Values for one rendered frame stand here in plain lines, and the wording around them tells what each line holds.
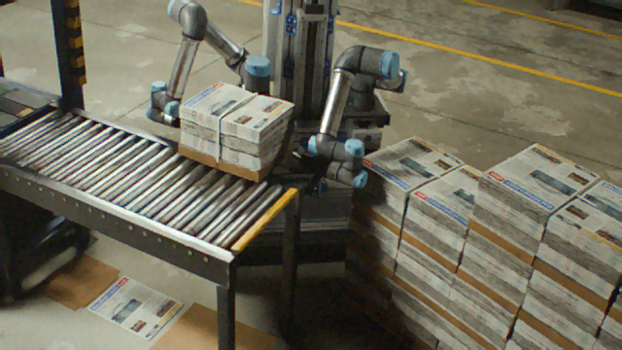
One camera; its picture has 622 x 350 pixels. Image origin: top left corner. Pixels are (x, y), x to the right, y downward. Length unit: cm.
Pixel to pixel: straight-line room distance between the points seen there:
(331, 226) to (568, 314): 144
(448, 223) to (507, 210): 28
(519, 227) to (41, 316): 216
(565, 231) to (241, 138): 121
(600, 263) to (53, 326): 232
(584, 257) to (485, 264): 42
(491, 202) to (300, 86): 122
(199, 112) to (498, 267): 126
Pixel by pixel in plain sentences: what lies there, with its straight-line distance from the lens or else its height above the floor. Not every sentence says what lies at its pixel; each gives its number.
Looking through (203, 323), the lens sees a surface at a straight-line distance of 313.
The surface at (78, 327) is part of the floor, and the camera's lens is 319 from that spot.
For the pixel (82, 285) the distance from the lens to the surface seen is 339.
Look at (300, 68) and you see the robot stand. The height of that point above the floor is 99.
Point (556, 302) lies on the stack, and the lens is 236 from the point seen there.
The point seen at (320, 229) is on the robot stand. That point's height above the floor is 23.
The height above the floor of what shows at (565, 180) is 107.
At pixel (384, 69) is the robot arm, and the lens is 265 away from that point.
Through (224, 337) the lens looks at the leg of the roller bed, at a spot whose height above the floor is 43.
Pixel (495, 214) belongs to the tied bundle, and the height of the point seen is 95.
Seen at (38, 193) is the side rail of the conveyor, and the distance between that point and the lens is 274.
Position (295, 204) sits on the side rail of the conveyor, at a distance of 260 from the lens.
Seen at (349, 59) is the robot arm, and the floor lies 121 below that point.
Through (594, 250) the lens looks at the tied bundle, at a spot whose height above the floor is 103.
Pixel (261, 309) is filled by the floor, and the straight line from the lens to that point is 320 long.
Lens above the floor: 223
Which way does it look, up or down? 33 degrees down
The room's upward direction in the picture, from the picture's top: 5 degrees clockwise
